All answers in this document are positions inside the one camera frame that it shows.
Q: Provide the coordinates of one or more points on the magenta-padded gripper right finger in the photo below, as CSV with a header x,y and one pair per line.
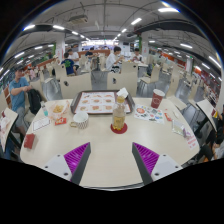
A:
x,y
166,165

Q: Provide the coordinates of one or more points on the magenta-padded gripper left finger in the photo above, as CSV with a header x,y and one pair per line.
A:
x,y
56,165

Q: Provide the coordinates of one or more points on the clear tea bottle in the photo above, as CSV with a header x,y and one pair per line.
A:
x,y
118,116

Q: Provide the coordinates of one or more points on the small clear water bottle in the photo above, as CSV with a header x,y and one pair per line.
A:
x,y
44,109

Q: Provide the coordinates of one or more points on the red flat box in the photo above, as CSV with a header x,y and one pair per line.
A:
x,y
29,141

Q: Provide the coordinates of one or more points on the clear plastic sleeve with paper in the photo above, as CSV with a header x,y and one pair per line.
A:
x,y
179,127

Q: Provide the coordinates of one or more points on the white printed card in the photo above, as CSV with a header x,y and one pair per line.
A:
x,y
41,124

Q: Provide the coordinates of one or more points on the red snack packet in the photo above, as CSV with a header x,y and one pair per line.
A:
x,y
60,121

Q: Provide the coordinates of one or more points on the red sauce packet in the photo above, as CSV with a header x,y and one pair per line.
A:
x,y
168,117

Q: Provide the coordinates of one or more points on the colourful printed flyer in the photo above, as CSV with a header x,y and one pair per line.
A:
x,y
149,114

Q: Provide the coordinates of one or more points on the orange-print food wrapper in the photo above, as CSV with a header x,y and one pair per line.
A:
x,y
58,110

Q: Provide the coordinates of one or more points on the flat round red coaster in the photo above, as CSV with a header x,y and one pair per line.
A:
x,y
115,130

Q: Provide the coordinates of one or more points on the red paper cup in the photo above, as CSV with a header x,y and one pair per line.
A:
x,y
157,99

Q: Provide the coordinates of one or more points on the neighbouring beige table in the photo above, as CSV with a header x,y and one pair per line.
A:
x,y
207,111

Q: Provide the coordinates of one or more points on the black backpack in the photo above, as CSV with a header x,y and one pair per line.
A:
x,y
34,101

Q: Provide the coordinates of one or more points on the dark food tray, printed liner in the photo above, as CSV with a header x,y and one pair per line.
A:
x,y
96,103

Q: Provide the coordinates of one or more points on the crumpled white napkin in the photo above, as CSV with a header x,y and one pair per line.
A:
x,y
122,92

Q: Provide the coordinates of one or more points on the group of beige chairs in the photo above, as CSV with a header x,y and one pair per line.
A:
x,y
155,73

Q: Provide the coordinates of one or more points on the ceiling air conditioner unit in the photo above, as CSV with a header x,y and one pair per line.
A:
x,y
78,19

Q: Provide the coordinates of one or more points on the ceiling strip lights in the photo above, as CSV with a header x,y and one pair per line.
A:
x,y
168,9

